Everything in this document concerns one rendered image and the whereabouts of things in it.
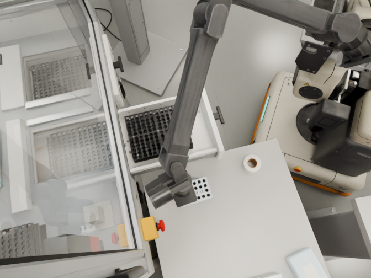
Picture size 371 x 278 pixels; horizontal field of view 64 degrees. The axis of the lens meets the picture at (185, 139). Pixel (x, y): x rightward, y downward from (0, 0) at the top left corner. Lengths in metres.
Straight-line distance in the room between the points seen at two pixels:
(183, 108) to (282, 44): 1.86
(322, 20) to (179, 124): 0.47
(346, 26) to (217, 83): 1.42
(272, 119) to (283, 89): 0.22
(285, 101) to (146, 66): 1.02
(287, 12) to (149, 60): 1.58
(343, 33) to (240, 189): 0.64
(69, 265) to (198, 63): 0.52
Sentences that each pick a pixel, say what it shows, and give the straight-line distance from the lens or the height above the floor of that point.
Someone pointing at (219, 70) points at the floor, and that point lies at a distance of 2.30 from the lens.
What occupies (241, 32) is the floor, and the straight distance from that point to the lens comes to 2.53.
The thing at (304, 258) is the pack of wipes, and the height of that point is 0.80.
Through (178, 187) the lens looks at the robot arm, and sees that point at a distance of 0.81.
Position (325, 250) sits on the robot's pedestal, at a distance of 1.81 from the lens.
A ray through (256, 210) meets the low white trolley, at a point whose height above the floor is 0.76.
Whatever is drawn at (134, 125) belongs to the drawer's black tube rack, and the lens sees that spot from 1.12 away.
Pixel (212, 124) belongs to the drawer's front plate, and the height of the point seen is 0.93.
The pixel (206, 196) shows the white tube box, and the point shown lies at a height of 0.80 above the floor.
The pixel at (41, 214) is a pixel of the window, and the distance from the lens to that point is 0.37.
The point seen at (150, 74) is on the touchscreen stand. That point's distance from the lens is 2.24.
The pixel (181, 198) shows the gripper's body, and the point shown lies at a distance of 0.92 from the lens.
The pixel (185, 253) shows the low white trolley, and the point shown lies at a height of 0.76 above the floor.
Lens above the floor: 1.92
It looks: 70 degrees down
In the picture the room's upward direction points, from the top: straight up
